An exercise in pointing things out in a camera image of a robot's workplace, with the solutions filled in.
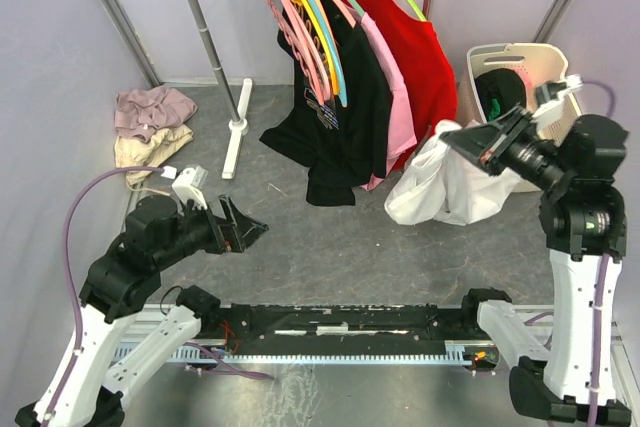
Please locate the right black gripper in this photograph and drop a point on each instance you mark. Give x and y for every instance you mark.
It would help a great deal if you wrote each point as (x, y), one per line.
(473, 141)

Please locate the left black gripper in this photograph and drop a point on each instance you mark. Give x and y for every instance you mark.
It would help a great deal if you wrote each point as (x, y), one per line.
(236, 232)

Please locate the white t shirt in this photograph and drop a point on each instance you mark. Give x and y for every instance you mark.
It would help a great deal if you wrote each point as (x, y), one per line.
(439, 184)

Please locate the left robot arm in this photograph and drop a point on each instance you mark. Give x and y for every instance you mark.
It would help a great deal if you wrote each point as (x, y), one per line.
(87, 389)

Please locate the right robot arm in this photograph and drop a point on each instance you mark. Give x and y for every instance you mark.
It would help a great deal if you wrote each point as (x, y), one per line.
(583, 217)

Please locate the red t shirt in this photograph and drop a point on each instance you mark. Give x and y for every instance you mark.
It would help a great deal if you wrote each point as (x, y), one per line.
(428, 75)

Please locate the pink t shirt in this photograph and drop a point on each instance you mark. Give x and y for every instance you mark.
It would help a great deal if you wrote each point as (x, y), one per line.
(401, 136)

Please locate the black t shirt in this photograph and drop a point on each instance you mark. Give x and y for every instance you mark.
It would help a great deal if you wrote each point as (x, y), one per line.
(342, 147)

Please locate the yellow hanger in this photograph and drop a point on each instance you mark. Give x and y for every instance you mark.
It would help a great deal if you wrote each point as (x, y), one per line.
(323, 69)

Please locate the blue hanger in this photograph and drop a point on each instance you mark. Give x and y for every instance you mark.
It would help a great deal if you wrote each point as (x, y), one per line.
(323, 46)

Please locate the pink wavy hanger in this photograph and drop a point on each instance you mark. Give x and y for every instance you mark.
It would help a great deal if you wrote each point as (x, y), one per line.
(285, 27)

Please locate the dark clothes in basket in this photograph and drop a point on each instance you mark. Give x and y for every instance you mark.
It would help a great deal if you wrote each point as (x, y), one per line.
(499, 91)

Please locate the cream laundry basket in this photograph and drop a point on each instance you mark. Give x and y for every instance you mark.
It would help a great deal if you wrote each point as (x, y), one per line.
(535, 64)

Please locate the beige crumpled cloth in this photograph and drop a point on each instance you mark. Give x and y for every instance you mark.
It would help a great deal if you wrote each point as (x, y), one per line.
(161, 146)

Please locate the mauve crumpled cloth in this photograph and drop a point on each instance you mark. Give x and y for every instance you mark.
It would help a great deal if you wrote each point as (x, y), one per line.
(140, 114)

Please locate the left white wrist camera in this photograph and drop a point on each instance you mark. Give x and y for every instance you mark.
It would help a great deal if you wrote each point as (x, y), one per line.
(187, 184)

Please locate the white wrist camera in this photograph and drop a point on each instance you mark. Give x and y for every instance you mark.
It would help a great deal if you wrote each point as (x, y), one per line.
(187, 184)
(550, 97)

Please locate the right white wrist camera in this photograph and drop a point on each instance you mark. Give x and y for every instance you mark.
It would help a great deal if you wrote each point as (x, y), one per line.
(550, 97)

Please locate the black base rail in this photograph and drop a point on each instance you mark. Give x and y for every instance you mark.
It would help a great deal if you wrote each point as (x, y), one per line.
(339, 334)

